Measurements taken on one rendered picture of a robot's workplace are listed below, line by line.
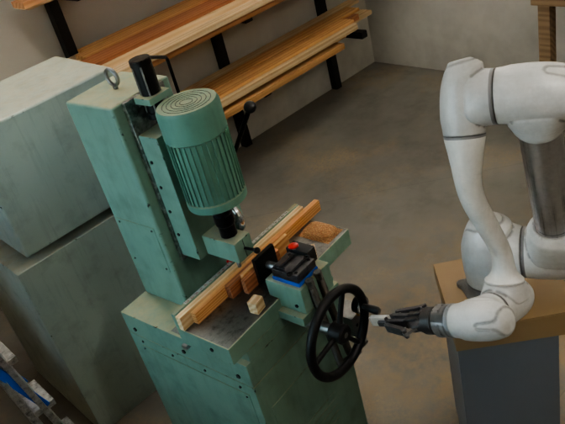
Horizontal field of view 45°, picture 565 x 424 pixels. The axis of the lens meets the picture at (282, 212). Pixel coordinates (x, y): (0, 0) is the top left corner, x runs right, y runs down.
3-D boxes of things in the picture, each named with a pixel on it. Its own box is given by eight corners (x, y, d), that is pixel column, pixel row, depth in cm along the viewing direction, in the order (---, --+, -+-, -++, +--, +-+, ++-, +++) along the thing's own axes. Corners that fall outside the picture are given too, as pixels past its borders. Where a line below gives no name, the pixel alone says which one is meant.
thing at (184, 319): (184, 331, 198) (179, 318, 195) (180, 329, 199) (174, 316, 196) (306, 218, 233) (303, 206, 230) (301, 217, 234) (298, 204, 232)
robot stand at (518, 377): (535, 394, 261) (529, 272, 230) (561, 461, 236) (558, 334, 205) (455, 406, 265) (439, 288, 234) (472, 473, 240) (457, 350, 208)
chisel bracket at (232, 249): (241, 267, 202) (234, 245, 198) (208, 257, 211) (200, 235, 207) (257, 253, 207) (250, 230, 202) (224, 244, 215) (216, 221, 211)
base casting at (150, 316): (252, 389, 199) (245, 368, 194) (128, 331, 234) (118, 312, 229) (338, 295, 225) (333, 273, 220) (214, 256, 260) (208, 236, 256)
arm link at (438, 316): (440, 317, 175) (422, 317, 179) (455, 345, 178) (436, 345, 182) (456, 295, 180) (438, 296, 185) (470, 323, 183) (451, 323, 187)
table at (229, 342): (258, 378, 184) (253, 362, 181) (182, 343, 203) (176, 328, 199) (377, 249, 220) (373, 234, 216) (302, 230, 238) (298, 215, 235)
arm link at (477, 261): (469, 261, 222) (461, 203, 212) (529, 262, 214) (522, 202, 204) (461, 292, 210) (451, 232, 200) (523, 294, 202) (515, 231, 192)
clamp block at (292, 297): (306, 315, 196) (299, 292, 191) (270, 303, 204) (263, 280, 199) (335, 284, 205) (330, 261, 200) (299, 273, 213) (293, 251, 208)
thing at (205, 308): (198, 324, 199) (194, 314, 197) (194, 322, 200) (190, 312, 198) (321, 209, 235) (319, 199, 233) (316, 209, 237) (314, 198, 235)
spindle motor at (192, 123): (219, 222, 186) (185, 119, 170) (176, 210, 197) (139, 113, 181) (260, 188, 196) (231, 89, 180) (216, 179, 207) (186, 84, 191)
